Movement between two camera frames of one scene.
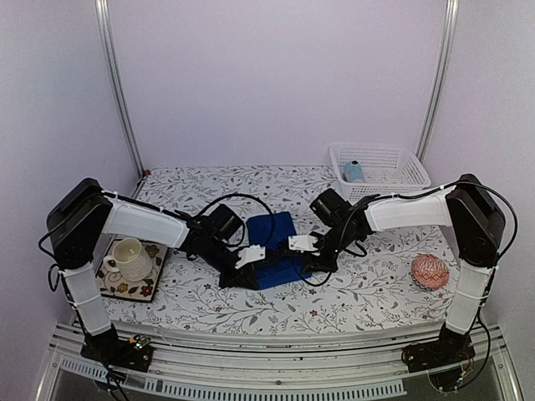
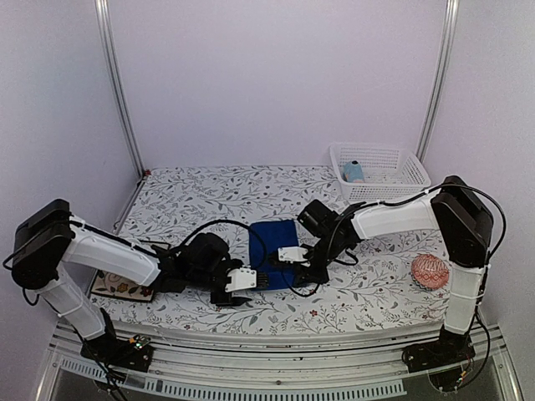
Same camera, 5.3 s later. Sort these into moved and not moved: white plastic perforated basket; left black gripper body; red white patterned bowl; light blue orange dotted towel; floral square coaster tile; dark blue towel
Moved: dark blue towel; left black gripper body
Not moved: light blue orange dotted towel; floral square coaster tile; red white patterned bowl; white plastic perforated basket
